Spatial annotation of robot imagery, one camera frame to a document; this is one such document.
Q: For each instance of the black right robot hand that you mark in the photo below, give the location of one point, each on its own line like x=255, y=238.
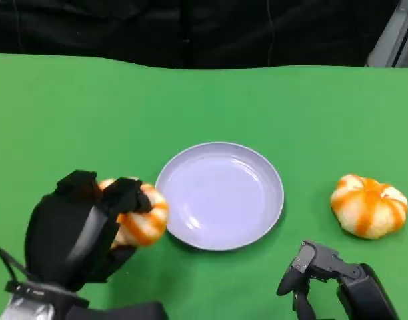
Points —
x=327, y=261

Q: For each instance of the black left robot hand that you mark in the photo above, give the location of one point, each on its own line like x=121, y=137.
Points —
x=67, y=233

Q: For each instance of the orange and white bread roll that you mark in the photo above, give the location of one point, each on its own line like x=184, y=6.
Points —
x=147, y=223
x=369, y=206

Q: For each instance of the green table cloth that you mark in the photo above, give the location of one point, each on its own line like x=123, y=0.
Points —
x=90, y=126

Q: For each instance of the lilac plate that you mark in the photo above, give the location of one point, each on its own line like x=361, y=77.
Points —
x=220, y=196

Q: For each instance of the grey metal cabinet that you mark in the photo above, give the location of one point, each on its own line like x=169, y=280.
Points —
x=395, y=36

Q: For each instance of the black background curtain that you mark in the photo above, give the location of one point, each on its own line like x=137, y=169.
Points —
x=190, y=30

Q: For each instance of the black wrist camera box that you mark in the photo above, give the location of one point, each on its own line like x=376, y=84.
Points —
x=124, y=311

